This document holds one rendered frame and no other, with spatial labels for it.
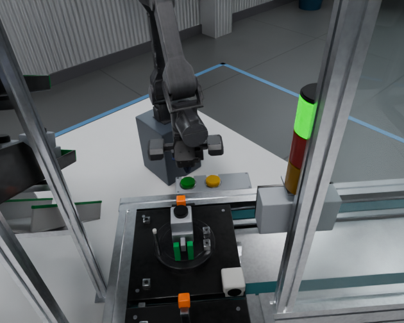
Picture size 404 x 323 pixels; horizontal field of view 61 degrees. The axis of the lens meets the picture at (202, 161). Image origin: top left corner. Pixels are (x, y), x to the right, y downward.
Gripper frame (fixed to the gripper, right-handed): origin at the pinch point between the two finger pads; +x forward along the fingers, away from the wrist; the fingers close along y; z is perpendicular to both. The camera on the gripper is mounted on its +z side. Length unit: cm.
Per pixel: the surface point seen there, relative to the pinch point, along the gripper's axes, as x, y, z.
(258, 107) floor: 102, 64, -195
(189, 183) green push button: 7.3, 0.2, 0.3
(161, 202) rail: 8.5, -7.4, 5.4
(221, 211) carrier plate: 7.7, 7.8, 10.9
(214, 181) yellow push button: 7.4, 7.1, 0.0
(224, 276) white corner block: 6.0, 6.2, 30.3
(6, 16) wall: 27, -151, -253
